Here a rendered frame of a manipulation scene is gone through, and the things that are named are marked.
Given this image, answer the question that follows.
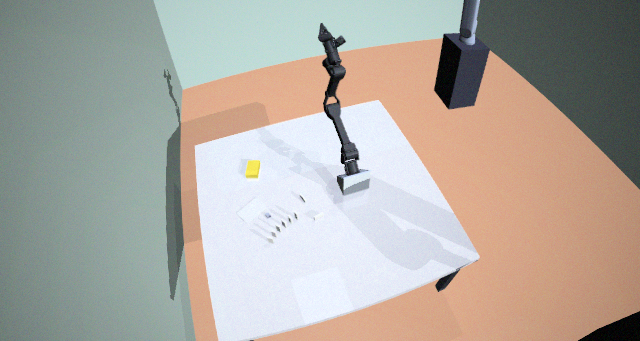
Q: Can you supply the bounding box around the yellow rectangular block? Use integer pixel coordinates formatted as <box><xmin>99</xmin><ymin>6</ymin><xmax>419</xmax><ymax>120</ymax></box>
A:
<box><xmin>245</xmin><ymin>160</ymin><xmax>260</xmax><ymax>179</ymax></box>

